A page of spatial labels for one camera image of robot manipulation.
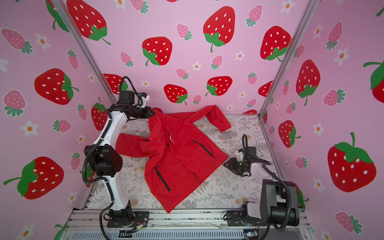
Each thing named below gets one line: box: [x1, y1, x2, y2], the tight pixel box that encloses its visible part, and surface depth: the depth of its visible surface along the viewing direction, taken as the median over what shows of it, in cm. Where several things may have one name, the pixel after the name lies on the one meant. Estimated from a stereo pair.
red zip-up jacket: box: [115, 105, 232, 213], surface depth 96 cm
